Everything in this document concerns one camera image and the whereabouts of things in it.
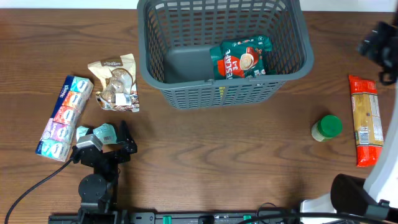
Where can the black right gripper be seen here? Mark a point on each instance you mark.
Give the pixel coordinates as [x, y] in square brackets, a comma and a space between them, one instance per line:
[376, 45]

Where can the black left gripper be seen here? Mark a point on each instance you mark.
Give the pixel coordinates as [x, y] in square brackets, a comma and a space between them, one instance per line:
[109, 155]

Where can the beige cookie snack bag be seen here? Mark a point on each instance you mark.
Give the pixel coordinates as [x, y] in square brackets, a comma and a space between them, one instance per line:
[117, 76]

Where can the orange spaghetti pasta packet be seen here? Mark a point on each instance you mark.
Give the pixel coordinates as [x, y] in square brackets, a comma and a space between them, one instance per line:
[367, 120]

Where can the green Nescafe coffee bag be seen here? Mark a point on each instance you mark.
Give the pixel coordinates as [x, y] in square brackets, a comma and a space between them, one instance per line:
[241, 58]

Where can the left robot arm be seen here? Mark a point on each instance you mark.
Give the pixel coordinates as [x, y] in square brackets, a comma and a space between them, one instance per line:
[98, 191]

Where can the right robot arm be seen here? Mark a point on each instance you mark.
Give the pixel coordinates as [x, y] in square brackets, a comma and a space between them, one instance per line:
[373, 199]

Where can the teal small wrapped packet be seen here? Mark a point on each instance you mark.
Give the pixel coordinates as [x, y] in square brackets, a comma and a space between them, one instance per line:
[105, 133]

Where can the Kleenex tissue multipack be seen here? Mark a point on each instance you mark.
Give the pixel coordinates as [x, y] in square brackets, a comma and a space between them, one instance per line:
[57, 136]

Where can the green lid spice jar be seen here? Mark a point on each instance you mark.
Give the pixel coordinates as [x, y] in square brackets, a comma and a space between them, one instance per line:
[329, 127]

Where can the grey plastic shopping basket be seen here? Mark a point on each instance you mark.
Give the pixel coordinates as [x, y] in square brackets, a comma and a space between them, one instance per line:
[176, 38]

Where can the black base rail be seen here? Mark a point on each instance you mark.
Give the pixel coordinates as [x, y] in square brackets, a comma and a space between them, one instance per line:
[268, 215]

